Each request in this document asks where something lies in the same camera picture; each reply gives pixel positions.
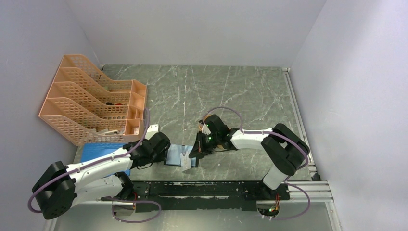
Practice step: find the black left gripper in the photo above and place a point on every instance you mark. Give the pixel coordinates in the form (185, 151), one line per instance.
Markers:
(160, 156)

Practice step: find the black leather card holder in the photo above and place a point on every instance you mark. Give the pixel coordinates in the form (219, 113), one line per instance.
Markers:
(178, 155)

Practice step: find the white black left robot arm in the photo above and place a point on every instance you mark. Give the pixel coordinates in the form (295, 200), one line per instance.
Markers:
(62, 187)

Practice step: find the orange oval tray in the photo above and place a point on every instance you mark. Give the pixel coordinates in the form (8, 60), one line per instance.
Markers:
(204, 122)

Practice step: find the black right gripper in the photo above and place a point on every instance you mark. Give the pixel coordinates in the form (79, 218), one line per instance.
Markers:
(197, 150)

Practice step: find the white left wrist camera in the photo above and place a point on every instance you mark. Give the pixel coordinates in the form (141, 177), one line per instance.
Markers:
(151, 130)

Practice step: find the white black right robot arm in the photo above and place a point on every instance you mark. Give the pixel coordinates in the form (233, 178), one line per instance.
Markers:
(285, 149)

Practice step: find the orange mesh file organizer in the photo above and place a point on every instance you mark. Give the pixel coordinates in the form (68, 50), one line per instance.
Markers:
(86, 106)

